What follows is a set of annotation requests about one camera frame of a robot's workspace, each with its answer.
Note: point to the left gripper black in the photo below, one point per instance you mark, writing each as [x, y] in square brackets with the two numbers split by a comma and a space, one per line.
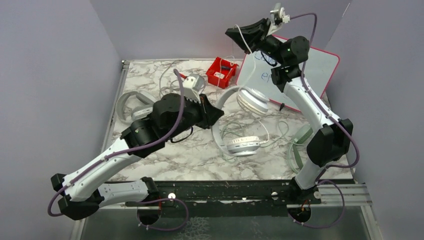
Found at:
[209, 113]

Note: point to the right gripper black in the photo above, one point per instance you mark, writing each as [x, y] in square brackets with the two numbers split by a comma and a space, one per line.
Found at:
[256, 34]

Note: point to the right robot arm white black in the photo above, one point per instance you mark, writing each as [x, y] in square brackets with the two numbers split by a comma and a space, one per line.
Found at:
[332, 135]

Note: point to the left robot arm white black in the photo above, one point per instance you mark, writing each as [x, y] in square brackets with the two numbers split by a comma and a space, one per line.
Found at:
[81, 193]

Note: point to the grey headphones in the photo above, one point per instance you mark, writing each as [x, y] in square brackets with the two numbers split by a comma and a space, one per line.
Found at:
[134, 105]

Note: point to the green headphones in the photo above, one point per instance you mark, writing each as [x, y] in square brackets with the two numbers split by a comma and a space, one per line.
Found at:
[294, 159]

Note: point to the red plastic bin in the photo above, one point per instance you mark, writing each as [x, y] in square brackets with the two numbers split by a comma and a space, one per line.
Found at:
[221, 72]

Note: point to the pink framed whiteboard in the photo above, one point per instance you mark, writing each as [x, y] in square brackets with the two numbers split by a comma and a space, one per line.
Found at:
[255, 72]

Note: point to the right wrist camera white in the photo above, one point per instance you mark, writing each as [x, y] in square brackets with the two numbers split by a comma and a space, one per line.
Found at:
[279, 16]

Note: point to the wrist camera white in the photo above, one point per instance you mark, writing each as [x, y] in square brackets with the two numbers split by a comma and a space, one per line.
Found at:
[279, 16]
[192, 86]

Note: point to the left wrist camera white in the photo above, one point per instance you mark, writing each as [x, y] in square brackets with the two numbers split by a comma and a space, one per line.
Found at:
[192, 86]

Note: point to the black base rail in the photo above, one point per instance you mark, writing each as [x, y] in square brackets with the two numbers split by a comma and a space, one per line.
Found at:
[227, 198]

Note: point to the aluminium frame rail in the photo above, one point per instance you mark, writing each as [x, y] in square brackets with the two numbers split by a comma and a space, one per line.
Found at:
[355, 195]

